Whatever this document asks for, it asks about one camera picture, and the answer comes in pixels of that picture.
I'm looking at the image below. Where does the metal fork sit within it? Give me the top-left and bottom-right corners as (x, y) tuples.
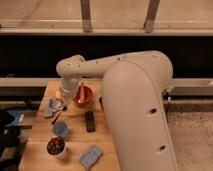
(51, 106), (67, 125)

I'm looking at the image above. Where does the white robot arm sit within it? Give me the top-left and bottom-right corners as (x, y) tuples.
(56, 51), (178, 171)

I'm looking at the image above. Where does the red bowl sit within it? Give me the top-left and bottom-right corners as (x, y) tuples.
(73, 86), (93, 106)

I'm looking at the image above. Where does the orange utensil in bowl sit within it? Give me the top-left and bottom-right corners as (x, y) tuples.
(78, 82), (85, 104)

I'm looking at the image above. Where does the black rectangular block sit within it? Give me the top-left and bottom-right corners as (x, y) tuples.
(85, 111), (95, 132)

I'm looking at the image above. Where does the grey blue cloth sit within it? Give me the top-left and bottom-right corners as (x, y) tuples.
(44, 99), (64, 118)

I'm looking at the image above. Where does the blue cup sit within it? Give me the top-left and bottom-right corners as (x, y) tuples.
(52, 121), (68, 138)

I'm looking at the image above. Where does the blue sponge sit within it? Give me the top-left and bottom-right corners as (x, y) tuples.
(80, 144), (103, 171)

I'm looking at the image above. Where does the white cup with dark contents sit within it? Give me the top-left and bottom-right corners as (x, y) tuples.
(46, 136), (65, 158)

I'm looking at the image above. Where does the dark blue chair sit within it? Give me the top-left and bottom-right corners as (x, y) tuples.
(0, 110), (21, 169)

